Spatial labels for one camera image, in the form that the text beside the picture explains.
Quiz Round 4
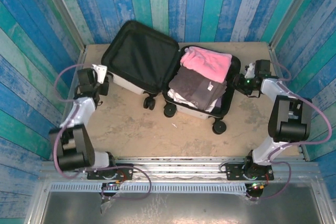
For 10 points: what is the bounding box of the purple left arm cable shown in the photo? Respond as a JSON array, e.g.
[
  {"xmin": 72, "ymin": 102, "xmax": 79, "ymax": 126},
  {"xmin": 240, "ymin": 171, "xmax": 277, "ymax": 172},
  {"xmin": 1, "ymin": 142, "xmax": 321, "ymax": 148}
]
[{"xmin": 52, "ymin": 63, "xmax": 152, "ymax": 200}]

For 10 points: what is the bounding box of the white hard-shell wheeled suitcase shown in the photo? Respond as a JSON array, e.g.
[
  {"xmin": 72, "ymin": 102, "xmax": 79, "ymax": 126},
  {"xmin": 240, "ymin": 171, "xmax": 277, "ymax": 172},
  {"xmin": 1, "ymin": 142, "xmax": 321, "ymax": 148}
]
[{"xmin": 101, "ymin": 20, "xmax": 242, "ymax": 135}]

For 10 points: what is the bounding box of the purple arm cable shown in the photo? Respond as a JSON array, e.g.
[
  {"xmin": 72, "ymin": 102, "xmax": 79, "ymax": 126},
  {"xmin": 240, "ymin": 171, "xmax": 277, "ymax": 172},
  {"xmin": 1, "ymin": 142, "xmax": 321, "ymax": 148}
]
[
  {"xmin": 246, "ymin": 60, "xmax": 333, "ymax": 201},
  {"xmin": 52, "ymin": 63, "xmax": 152, "ymax": 200}
]

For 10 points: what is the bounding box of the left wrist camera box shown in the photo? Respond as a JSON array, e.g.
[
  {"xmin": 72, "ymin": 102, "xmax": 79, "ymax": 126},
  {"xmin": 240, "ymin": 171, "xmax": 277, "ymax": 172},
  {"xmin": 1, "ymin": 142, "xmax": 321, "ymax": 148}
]
[{"xmin": 91, "ymin": 63, "xmax": 109, "ymax": 83}]

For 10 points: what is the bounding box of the steel sheet tray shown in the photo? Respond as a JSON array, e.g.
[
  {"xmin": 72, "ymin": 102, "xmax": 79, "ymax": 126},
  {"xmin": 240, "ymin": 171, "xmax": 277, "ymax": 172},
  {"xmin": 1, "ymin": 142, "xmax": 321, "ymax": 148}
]
[{"xmin": 25, "ymin": 182, "xmax": 329, "ymax": 224}]

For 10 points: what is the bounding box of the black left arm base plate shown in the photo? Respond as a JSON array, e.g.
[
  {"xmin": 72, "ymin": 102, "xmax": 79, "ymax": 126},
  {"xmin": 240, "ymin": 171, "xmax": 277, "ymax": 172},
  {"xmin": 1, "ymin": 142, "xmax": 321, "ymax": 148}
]
[{"xmin": 87, "ymin": 163, "xmax": 134, "ymax": 180}]

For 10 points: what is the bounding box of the grey towel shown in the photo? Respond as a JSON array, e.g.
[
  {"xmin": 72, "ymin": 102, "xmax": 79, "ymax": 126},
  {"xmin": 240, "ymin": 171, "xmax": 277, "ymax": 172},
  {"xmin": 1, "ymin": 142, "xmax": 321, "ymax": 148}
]
[{"xmin": 168, "ymin": 66, "xmax": 228, "ymax": 104}]

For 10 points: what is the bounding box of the aluminium rail frame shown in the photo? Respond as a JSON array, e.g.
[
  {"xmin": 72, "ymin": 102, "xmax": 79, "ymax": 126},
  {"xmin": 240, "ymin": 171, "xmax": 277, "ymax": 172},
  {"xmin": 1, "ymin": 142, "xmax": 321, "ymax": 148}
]
[{"xmin": 39, "ymin": 155, "xmax": 320, "ymax": 183}]

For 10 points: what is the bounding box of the white XDOF t-shirt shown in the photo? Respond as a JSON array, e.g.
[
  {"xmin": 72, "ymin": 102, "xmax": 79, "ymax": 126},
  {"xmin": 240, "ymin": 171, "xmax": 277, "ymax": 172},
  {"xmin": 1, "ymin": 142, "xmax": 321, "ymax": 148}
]
[{"xmin": 167, "ymin": 89, "xmax": 220, "ymax": 113}]

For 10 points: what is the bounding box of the pink towel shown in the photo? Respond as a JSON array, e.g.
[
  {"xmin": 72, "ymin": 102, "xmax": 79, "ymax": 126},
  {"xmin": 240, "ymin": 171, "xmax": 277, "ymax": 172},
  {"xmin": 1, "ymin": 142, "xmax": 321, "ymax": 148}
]
[{"xmin": 180, "ymin": 46, "xmax": 233, "ymax": 83}]

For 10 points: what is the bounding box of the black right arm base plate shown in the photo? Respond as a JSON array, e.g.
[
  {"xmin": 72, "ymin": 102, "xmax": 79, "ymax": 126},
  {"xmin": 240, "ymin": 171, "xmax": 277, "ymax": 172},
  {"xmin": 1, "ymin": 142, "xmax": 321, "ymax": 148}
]
[{"xmin": 225, "ymin": 163, "xmax": 274, "ymax": 182}]

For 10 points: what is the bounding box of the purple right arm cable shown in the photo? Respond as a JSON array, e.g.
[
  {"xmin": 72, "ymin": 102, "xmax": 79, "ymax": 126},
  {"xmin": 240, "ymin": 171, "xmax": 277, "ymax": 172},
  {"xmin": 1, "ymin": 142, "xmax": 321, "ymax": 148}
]
[{"xmin": 246, "ymin": 60, "xmax": 333, "ymax": 201}]

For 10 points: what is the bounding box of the grey slotted cable duct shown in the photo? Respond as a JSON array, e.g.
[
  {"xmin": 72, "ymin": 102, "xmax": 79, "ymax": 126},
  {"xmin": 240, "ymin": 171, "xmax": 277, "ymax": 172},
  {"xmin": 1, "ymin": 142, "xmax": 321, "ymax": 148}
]
[{"xmin": 48, "ymin": 183, "xmax": 249, "ymax": 196}]

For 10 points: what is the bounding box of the small controller board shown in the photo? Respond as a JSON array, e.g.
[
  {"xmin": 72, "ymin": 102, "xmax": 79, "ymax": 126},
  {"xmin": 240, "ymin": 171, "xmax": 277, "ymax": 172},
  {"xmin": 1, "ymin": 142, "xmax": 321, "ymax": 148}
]
[
  {"xmin": 249, "ymin": 182, "xmax": 266, "ymax": 191},
  {"xmin": 101, "ymin": 180, "xmax": 124, "ymax": 191}
]

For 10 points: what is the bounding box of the aluminium corner post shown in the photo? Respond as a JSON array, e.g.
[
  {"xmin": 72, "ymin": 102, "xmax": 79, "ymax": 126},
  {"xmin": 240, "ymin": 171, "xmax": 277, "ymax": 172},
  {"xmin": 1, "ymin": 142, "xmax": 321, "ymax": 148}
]
[
  {"xmin": 36, "ymin": 0, "xmax": 87, "ymax": 51},
  {"xmin": 269, "ymin": 0, "xmax": 322, "ymax": 49}
]

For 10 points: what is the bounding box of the aluminium table side rail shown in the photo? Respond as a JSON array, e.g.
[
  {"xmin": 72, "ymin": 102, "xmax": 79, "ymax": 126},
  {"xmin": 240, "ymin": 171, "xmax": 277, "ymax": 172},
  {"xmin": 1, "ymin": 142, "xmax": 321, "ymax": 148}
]
[
  {"xmin": 49, "ymin": 47, "xmax": 88, "ymax": 161},
  {"xmin": 267, "ymin": 42, "xmax": 311, "ymax": 162}
]

